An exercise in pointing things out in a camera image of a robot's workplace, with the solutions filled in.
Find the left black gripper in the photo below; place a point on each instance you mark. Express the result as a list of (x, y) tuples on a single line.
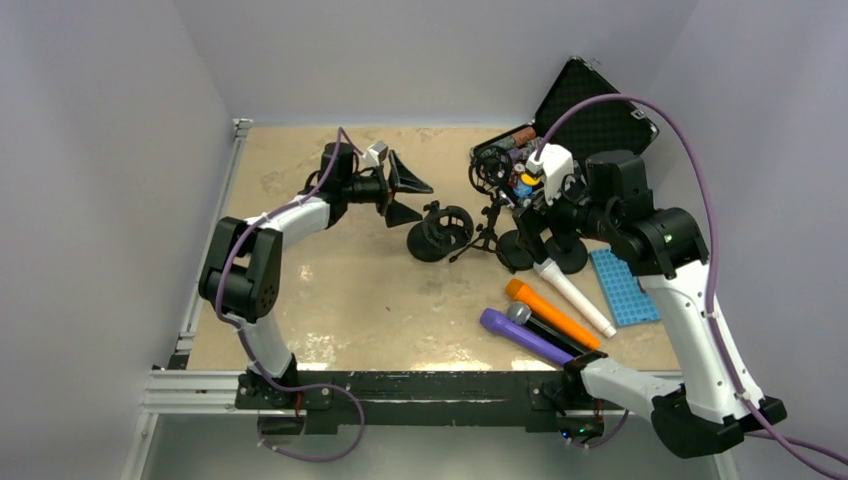
[(400, 181)]

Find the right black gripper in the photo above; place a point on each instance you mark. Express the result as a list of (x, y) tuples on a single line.
[(530, 220)]

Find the black clip stand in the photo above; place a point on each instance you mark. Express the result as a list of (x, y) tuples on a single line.
[(513, 257), (571, 259)]

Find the white microphone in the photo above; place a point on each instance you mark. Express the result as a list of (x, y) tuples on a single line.
[(553, 275)]

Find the round-base shock-mount stand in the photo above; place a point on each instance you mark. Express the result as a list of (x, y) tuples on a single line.
[(442, 231)]

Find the black tripod shock-mount stand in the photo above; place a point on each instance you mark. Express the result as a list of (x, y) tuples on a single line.
[(490, 199)]

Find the black silver-mesh microphone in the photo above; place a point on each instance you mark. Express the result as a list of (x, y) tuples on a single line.
[(521, 314)]

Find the orange microphone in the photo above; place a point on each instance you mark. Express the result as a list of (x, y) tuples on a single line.
[(519, 291)]

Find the purple microphone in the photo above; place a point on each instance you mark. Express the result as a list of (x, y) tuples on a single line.
[(498, 323)]

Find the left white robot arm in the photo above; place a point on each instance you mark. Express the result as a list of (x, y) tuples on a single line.
[(241, 274)]

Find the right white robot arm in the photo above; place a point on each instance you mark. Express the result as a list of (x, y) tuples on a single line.
[(717, 401)]

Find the yellow dealer chip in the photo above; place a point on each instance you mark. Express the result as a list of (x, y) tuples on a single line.
[(529, 180)]

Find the blue lego baseplate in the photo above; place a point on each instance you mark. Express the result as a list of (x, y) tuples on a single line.
[(628, 304)]

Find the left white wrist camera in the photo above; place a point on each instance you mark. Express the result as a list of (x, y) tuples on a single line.
[(375, 155)]

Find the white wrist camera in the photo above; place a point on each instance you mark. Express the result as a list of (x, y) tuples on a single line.
[(375, 155), (550, 164)]

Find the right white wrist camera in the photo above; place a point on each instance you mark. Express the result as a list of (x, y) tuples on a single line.
[(550, 164)]

